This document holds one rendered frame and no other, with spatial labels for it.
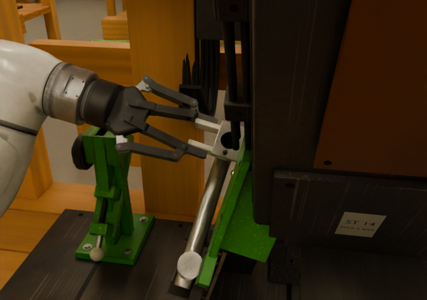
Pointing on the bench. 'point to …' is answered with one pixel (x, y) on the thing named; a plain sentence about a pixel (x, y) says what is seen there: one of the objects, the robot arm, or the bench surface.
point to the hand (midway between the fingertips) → (213, 140)
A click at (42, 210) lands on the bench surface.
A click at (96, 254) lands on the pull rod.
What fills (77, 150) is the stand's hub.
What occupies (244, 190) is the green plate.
